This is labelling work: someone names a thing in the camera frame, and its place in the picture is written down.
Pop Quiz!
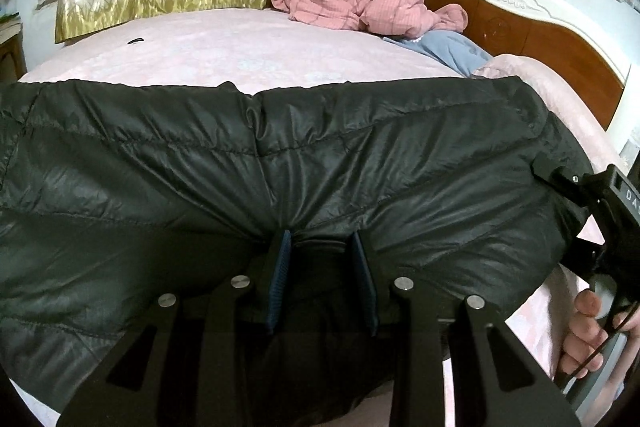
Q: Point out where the blue pillow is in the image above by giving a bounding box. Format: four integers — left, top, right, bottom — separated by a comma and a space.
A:
383, 30, 494, 77

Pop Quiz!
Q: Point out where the wooden side table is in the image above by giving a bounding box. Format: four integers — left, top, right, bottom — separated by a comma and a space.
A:
0, 17, 27, 83

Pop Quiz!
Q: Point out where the pink bed sheet mattress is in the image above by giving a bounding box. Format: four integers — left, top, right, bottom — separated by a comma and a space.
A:
23, 10, 462, 94

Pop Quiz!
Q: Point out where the pink pillow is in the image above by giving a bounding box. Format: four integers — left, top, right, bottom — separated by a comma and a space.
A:
473, 54, 629, 174

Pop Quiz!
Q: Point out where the white and brown headboard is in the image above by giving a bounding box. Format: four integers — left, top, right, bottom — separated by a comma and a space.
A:
425, 0, 631, 128

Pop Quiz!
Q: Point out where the right hand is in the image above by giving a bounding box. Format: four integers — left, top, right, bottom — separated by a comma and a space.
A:
558, 289, 639, 387

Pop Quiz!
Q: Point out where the black puffer jacket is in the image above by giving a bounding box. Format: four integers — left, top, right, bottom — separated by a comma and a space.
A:
1, 77, 592, 426

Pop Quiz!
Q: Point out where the pink crumpled blanket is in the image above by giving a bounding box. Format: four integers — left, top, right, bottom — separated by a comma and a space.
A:
271, 0, 469, 39

